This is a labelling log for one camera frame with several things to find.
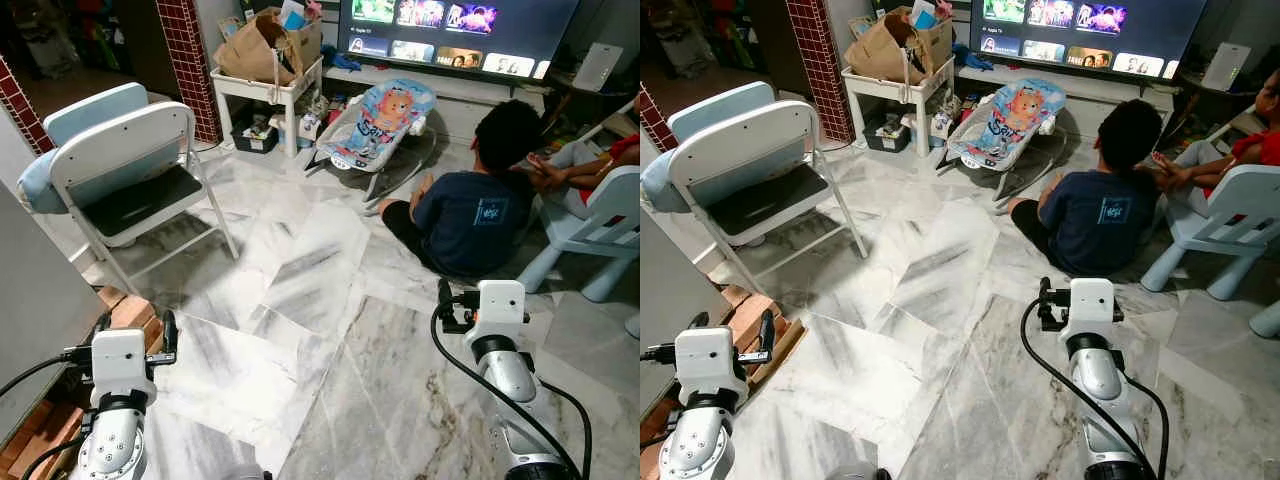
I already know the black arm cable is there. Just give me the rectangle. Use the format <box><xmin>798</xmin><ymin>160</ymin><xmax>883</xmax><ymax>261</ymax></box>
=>
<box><xmin>640</xmin><ymin>344</ymin><xmax>681</xmax><ymax>449</ymax></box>
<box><xmin>0</xmin><ymin>345</ymin><xmax>96</xmax><ymax>480</ymax></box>
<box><xmin>1019</xmin><ymin>298</ymin><xmax>1171</xmax><ymax>480</ymax></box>
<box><xmin>431</xmin><ymin>308</ymin><xmax>593</xmax><ymax>480</ymax></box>

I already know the white television console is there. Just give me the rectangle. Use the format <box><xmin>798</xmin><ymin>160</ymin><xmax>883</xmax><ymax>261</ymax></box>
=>
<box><xmin>955</xmin><ymin>65</ymin><xmax>1176</xmax><ymax>111</ymax></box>
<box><xmin>325</xmin><ymin>65</ymin><xmax>551</xmax><ymax>111</ymax></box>

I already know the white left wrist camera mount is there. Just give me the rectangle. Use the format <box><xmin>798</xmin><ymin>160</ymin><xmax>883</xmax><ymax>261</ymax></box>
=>
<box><xmin>675</xmin><ymin>326</ymin><xmax>751</xmax><ymax>406</ymax></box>
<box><xmin>90</xmin><ymin>328</ymin><xmax>159</xmax><ymax>409</ymax></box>

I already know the white side table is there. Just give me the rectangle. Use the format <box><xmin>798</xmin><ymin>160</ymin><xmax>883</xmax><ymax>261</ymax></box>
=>
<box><xmin>842</xmin><ymin>55</ymin><xmax>956</xmax><ymax>159</ymax></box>
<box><xmin>210</xmin><ymin>55</ymin><xmax>326</xmax><ymax>159</ymax></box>

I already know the flat screen television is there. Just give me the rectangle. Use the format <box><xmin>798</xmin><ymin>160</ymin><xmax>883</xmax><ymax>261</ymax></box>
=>
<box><xmin>968</xmin><ymin>0</ymin><xmax>1206</xmax><ymax>81</ymax></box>
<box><xmin>338</xmin><ymin>0</ymin><xmax>581</xmax><ymax>81</ymax></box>

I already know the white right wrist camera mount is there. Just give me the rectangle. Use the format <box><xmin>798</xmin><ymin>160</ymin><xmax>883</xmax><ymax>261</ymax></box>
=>
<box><xmin>477</xmin><ymin>280</ymin><xmax>528</xmax><ymax>346</ymax></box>
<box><xmin>1070</xmin><ymin>278</ymin><xmax>1117</xmax><ymax>341</ymax></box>

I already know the child in dark blue shirt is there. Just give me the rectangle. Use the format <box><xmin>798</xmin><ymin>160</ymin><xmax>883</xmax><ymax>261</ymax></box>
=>
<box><xmin>378</xmin><ymin>98</ymin><xmax>546</xmax><ymax>279</ymax></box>
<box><xmin>1008</xmin><ymin>98</ymin><xmax>1166</xmax><ymax>279</ymax></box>

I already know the person in red shirt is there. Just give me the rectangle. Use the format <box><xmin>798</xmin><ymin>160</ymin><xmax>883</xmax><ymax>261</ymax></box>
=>
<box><xmin>525</xmin><ymin>130</ymin><xmax>641</xmax><ymax>216</ymax></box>
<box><xmin>1150</xmin><ymin>70</ymin><xmax>1280</xmax><ymax>216</ymax></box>

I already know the white folding chair black seat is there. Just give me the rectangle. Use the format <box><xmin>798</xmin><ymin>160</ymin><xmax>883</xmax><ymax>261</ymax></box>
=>
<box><xmin>48</xmin><ymin>100</ymin><xmax>241</xmax><ymax>296</ymax></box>
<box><xmin>668</xmin><ymin>100</ymin><xmax>869</xmax><ymax>296</ymax></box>

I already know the blue baby bouncer bear print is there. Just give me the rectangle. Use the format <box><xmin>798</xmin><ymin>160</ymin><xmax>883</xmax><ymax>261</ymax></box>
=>
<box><xmin>315</xmin><ymin>78</ymin><xmax>441</xmax><ymax>201</ymax></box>
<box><xmin>945</xmin><ymin>78</ymin><xmax>1069</xmax><ymax>201</ymax></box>

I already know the brown wooden board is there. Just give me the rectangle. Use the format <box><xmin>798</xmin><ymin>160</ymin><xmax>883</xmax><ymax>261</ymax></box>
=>
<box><xmin>745</xmin><ymin>318</ymin><xmax>807</xmax><ymax>389</ymax></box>

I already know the light blue padded chair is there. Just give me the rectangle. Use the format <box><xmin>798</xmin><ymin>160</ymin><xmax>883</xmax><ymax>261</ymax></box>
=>
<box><xmin>18</xmin><ymin>82</ymin><xmax>151</xmax><ymax>216</ymax></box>
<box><xmin>640</xmin><ymin>82</ymin><xmax>776</xmax><ymax>213</ymax></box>

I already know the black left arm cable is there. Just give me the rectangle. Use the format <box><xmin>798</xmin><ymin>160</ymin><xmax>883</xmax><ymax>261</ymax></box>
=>
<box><xmin>640</xmin><ymin>344</ymin><xmax>681</xmax><ymax>449</ymax></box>
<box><xmin>0</xmin><ymin>345</ymin><xmax>96</xmax><ymax>480</ymax></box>

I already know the brown cardboard box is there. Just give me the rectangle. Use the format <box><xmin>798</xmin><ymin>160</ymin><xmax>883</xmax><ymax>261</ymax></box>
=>
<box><xmin>255</xmin><ymin>5</ymin><xmax>323</xmax><ymax>69</ymax></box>
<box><xmin>885</xmin><ymin>5</ymin><xmax>954</xmax><ymax>69</ymax></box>

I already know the brown paper bag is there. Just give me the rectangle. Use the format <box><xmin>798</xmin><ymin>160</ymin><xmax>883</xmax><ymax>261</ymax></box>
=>
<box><xmin>845</xmin><ymin>15</ymin><xmax>926</xmax><ymax>86</ymax></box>
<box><xmin>215</xmin><ymin>12</ymin><xmax>303</xmax><ymax>86</ymax></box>

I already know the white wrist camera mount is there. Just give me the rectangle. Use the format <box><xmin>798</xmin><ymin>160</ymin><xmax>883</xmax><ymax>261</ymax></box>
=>
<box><xmin>1070</xmin><ymin>278</ymin><xmax>1117</xmax><ymax>341</ymax></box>
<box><xmin>477</xmin><ymin>280</ymin><xmax>528</xmax><ymax>346</ymax></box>
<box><xmin>90</xmin><ymin>328</ymin><xmax>159</xmax><ymax>409</ymax></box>
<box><xmin>675</xmin><ymin>326</ymin><xmax>751</xmax><ymax>406</ymax></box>

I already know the white box-shaped device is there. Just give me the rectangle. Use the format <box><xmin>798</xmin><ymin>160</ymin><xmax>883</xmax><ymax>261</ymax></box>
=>
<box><xmin>572</xmin><ymin>42</ymin><xmax>623</xmax><ymax>93</ymax></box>
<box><xmin>1200</xmin><ymin>42</ymin><xmax>1253</xmax><ymax>93</ymax></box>

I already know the grey small fridge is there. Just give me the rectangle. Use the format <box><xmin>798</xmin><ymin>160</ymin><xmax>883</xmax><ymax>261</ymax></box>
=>
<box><xmin>0</xmin><ymin>180</ymin><xmax>106</xmax><ymax>446</ymax></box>
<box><xmin>640</xmin><ymin>210</ymin><xmax>736</xmax><ymax>416</ymax></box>

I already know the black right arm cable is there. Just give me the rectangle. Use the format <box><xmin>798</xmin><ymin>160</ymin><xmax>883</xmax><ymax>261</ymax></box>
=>
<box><xmin>1019</xmin><ymin>298</ymin><xmax>1171</xmax><ymax>480</ymax></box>
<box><xmin>431</xmin><ymin>308</ymin><xmax>593</xmax><ymax>480</ymax></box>

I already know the black storage basket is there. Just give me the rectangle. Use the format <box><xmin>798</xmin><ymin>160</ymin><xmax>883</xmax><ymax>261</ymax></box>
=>
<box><xmin>230</xmin><ymin>115</ymin><xmax>281</xmax><ymax>154</ymax></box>
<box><xmin>862</xmin><ymin>115</ymin><xmax>913</xmax><ymax>153</ymax></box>

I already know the light blue plastic kid chair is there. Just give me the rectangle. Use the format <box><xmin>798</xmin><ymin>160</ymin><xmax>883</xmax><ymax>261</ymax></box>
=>
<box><xmin>515</xmin><ymin>165</ymin><xmax>641</xmax><ymax>303</ymax></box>
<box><xmin>1140</xmin><ymin>163</ymin><xmax>1280</xmax><ymax>301</ymax></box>

